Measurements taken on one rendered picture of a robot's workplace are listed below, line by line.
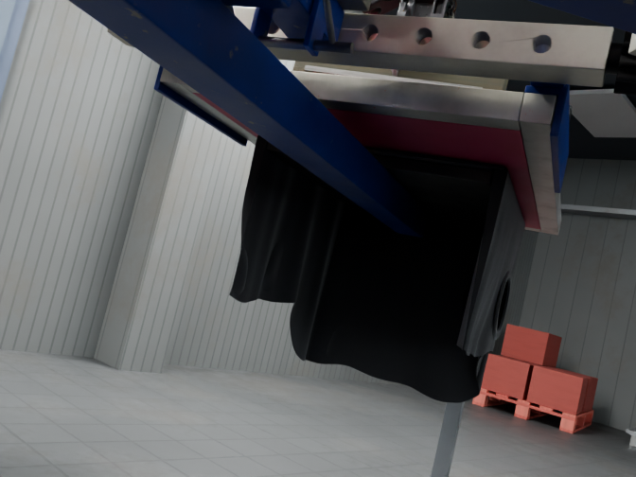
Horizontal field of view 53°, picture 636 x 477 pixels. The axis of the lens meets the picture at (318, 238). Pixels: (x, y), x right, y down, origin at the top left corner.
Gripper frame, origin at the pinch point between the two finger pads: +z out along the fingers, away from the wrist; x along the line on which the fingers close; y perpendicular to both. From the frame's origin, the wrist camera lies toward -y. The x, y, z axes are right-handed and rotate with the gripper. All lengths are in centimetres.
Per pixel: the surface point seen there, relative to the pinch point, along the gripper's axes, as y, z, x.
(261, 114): 2, 23, -45
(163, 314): -187, 74, 223
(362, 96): 4.6, 13.0, -24.2
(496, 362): -25, 65, 549
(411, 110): 11.6, 14.1, -23.9
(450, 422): 12, 65, 70
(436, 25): 15.0, 6.2, -32.3
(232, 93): 2, 23, -51
